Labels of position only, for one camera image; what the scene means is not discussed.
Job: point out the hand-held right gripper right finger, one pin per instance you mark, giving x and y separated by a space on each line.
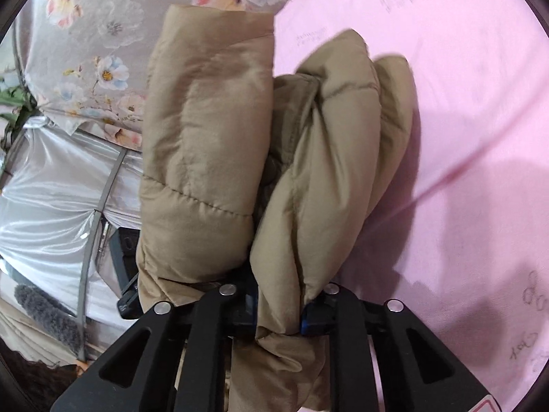
306 325

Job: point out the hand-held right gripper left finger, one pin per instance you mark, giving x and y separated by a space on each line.
214 309

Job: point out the khaki puffer jacket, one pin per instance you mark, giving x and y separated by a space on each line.
206 137

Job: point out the grey fluffy cloth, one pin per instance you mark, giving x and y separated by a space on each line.
43 309

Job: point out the silver satin cloth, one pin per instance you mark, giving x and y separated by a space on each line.
43 206

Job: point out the dark fuzzy cloth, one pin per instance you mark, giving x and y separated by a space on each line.
38 377

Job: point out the grey floral blanket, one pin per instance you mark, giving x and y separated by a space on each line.
85 51

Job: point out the pink bed sheet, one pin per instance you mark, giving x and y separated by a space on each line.
472 137

